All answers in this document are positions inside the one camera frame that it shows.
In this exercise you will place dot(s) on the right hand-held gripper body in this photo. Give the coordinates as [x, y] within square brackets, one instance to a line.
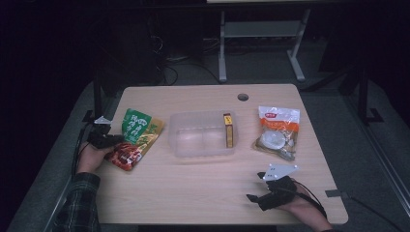
[280, 195]

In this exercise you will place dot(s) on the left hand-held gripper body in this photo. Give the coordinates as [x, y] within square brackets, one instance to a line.
[100, 137]

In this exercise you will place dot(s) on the green and red seasoning packet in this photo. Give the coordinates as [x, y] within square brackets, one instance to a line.
[137, 135]

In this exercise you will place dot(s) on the small yellow box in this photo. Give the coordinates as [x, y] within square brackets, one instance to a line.
[228, 130]

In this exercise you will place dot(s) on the clear plastic container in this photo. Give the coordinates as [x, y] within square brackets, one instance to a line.
[196, 135]

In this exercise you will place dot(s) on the person's left hand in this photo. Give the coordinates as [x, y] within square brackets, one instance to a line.
[90, 159]

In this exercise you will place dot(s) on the person's right hand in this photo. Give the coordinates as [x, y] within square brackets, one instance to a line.
[306, 209]

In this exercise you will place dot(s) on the black metal stand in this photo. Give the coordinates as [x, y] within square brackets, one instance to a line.
[363, 96]
[97, 96]

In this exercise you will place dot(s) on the orange and white snack bag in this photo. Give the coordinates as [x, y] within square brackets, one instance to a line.
[278, 132]

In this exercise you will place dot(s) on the grey tape strip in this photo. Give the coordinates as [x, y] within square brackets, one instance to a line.
[335, 193]

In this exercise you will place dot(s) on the grey metal rail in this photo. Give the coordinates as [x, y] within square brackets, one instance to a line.
[64, 190]
[380, 158]

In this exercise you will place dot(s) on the white metal table frame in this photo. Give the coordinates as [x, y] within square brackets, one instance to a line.
[261, 29]

